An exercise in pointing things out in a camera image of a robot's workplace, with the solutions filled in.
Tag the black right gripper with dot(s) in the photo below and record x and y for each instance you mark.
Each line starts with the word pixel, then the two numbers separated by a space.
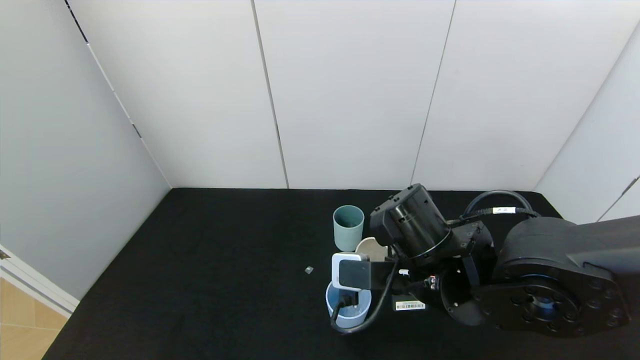
pixel 409 305

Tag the beige plastic cup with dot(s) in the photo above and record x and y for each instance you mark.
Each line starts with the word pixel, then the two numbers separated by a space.
pixel 371 248

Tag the light blue plastic cup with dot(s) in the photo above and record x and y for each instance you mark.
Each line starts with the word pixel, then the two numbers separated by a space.
pixel 356 312

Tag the teal green plastic cup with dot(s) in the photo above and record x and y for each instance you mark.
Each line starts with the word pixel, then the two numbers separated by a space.
pixel 348 232

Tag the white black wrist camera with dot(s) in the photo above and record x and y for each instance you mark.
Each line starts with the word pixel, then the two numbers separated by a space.
pixel 352 274

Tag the dark wall panel hinge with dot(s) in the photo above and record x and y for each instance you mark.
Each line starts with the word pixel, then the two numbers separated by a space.
pixel 137 131
pixel 630 185

